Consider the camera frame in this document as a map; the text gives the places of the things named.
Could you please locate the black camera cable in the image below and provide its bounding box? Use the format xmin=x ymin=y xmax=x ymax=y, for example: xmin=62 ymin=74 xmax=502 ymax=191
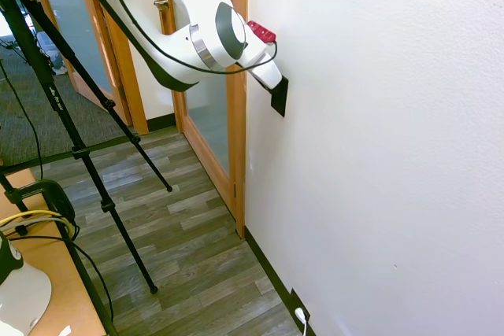
xmin=80 ymin=0 xmax=280 ymax=76

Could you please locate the yellow cable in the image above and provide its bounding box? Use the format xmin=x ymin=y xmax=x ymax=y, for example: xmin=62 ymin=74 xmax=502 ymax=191
xmin=0 ymin=209 xmax=76 ymax=241

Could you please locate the wooden glass door with handle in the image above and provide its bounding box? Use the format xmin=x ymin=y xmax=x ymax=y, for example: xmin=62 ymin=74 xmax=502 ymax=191
xmin=150 ymin=0 xmax=239 ymax=227

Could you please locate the black wall outlet plate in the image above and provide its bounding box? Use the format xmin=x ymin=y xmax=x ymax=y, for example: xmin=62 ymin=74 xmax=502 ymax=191
xmin=289 ymin=286 xmax=312 ymax=324

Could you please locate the black table clamp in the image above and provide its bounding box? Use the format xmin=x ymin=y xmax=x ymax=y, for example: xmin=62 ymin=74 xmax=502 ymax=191
xmin=2 ymin=179 xmax=76 ymax=231

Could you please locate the wooden door frame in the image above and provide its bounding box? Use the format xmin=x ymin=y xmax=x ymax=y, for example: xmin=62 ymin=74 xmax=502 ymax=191
xmin=220 ymin=0 xmax=250 ymax=239

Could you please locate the black camera tripod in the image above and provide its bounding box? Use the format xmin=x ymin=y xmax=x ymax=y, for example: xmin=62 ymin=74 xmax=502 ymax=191
xmin=0 ymin=0 xmax=174 ymax=295

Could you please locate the red wrist camera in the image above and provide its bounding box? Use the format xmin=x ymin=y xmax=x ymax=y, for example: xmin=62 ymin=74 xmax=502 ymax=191
xmin=245 ymin=20 xmax=279 ymax=44

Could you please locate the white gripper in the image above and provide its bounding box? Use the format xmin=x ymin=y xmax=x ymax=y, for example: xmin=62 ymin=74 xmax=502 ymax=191
xmin=250 ymin=57 xmax=284 ymax=90

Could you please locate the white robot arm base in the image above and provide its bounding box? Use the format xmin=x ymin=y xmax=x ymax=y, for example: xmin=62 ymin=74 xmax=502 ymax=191
xmin=0 ymin=228 xmax=53 ymax=336

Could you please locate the dark baseboard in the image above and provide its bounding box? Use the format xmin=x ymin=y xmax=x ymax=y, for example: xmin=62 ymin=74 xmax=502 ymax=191
xmin=146 ymin=113 xmax=317 ymax=336

